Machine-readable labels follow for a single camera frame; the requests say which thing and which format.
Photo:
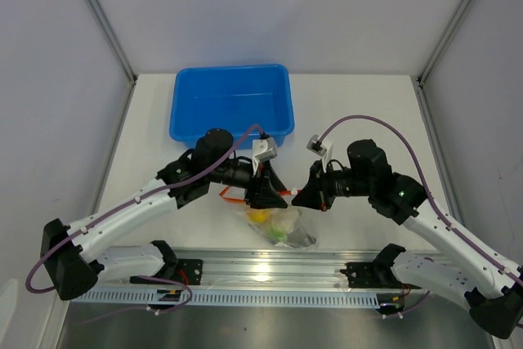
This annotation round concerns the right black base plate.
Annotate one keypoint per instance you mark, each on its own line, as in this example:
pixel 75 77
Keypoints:
pixel 370 275

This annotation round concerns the grey toy fish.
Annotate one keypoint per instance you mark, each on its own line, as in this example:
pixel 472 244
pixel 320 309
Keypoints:
pixel 298 234

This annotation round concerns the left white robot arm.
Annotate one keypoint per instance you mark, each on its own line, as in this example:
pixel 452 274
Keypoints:
pixel 79 255

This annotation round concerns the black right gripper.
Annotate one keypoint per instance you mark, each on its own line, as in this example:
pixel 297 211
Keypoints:
pixel 311 196

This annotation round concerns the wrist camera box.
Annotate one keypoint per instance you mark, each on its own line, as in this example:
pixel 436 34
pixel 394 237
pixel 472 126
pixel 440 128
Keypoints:
pixel 323 148
pixel 263 150

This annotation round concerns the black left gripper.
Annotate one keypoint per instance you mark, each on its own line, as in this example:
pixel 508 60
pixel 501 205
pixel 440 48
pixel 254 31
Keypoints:
pixel 263 189

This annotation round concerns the white cauliflower with leaves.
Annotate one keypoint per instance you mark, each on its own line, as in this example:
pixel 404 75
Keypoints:
pixel 274 228

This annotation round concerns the white slotted cable duct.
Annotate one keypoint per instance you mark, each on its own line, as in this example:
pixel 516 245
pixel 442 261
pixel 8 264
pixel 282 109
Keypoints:
pixel 221 297

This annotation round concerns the clear orange-zip plastic bag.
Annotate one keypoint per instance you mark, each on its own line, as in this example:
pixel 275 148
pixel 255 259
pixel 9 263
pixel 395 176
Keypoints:
pixel 237 205

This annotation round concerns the blue plastic bin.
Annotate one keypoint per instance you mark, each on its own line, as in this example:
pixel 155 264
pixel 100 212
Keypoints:
pixel 231 98

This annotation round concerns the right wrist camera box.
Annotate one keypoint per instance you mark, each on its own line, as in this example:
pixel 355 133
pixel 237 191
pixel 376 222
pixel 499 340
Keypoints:
pixel 323 148

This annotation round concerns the aluminium rail frame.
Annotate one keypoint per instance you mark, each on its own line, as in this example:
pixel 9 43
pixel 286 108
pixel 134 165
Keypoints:
pixel 397 71

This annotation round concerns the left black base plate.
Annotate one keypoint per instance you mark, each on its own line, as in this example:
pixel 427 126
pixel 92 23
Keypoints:
pixel 185 271

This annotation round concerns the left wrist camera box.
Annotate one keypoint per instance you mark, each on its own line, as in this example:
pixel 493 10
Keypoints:
pixel 263 150

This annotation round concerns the orange yellow mango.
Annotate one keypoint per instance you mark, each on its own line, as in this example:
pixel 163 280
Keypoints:
pixel 258 216

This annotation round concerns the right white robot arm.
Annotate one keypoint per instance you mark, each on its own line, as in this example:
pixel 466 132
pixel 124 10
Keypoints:
pixel 482 281

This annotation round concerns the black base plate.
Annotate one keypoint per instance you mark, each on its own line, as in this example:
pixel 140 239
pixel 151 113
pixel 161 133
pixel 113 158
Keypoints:
pixel 370 275
pixel 185 271

